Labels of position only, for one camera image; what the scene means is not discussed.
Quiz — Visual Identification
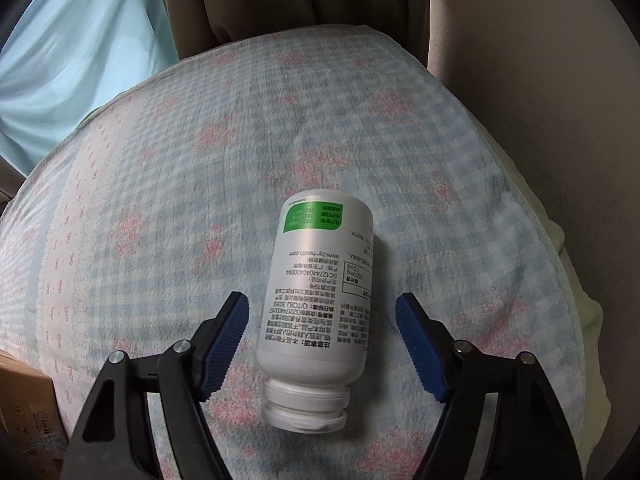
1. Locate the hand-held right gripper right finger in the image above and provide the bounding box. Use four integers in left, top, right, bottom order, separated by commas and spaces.
395, 292, 583, 480

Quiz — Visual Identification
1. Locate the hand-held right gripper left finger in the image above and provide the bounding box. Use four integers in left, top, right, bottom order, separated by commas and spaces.
59, 291, 250, 480

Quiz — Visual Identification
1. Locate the white bottle green label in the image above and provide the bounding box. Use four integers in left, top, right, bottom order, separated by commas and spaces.
255, 188, 375, 432

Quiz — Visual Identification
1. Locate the cardboard box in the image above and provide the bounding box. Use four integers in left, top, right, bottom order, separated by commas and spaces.
0, 350, 69, 463

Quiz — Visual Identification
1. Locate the pale green mattress cover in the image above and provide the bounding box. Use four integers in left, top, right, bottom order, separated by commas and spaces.
475, 125, 608, 466

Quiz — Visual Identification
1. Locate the light blue cloth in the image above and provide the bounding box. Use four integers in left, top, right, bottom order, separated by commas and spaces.
0, 0, 178, 178

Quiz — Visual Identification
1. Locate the beige curtain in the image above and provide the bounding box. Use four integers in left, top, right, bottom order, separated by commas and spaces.
152, 0, 506, 83

